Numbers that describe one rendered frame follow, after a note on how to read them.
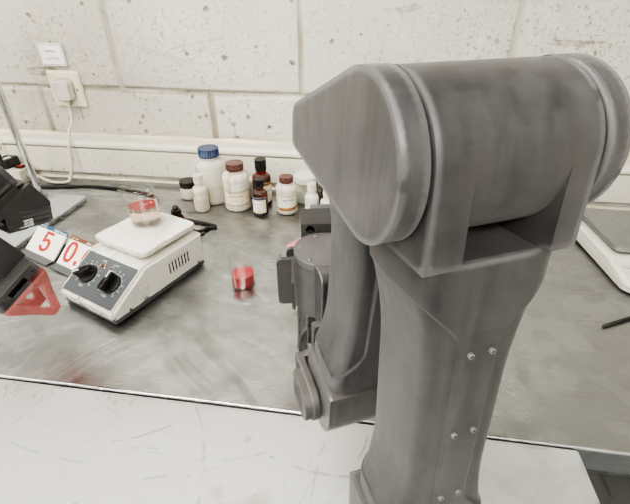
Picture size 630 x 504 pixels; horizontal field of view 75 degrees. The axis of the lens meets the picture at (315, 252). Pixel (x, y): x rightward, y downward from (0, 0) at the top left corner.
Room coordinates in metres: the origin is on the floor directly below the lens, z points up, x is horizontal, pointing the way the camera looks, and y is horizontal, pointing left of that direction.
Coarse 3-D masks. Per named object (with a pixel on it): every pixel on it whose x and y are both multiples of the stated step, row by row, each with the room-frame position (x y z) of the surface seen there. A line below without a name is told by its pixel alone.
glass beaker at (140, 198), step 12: (144, 180) 0.65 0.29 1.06; (132, 192) 0.64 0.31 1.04; (144, 192) 0.61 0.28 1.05; (132, 204) 0.60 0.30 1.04; (144, 204) 0.61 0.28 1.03; (156, 204) 0.63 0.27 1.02; (132, 216) 0.61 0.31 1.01; (144, 216) 0.61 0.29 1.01; (156, 216) 0.62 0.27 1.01; (144, 228) 0.60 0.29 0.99
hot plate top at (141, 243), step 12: (168, 216) 0.65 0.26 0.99; (108, 228) 0.61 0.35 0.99; (120, 228) 0.61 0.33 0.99; (132, 228) 0.61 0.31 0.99; (156, 228) 0.61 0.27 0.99; (168, 228) 0.61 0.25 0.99; (180, 228) 0.61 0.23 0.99; (192, 228) 0.62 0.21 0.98; (108, 240) 0.57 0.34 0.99; (120, 240) 0.57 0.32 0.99; (132, 240) 0.57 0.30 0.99; (144, 240) 0.57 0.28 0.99; (156, 240) 0.57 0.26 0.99; (168, 240) 0.57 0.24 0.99; (132, 252) 0.54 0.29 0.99; (144, 252) 0.53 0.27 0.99
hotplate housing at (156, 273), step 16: (176, 240) 0.60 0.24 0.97; (192, 240) 0.61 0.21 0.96; (112, 256) 0.55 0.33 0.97; (128, 256) 0.55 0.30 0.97; (160, 256) 0.55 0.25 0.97; (176, 256) 0.57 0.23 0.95; (192, 256) 0.60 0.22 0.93; (144, 272) 0.52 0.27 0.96; (160, 272) 0.54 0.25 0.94; (176, 272) 0.57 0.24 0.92; (128, 288) 0.49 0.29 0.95; (144, 288) 0.51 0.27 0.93; (160, 288) 0.53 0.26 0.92; (80, 304) 0.50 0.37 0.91; (96, 304) 0.48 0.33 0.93; (128, 304) 0.48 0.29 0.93; (144, 304) 0.51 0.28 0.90; (112, 320) 0.46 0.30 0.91
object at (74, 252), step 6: (72, 240) 0.65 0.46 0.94; (66, 246) 0.65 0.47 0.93; (72, 246) 0.64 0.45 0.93; (78, 246) 0.64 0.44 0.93; (84, 246) 0.64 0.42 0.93; (66, 252) 0.64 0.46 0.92; (72, 252) 0.63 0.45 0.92; (78, 252) 0.63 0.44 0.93; (84, 252) 0.62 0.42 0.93; (60, 258) 0.63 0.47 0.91; (66, 258) 0.63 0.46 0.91; (72, 258) 0.62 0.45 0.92; (78, 258) 0.62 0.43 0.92; (72, 264) 0.61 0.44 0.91; (78, 264) 0.61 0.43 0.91
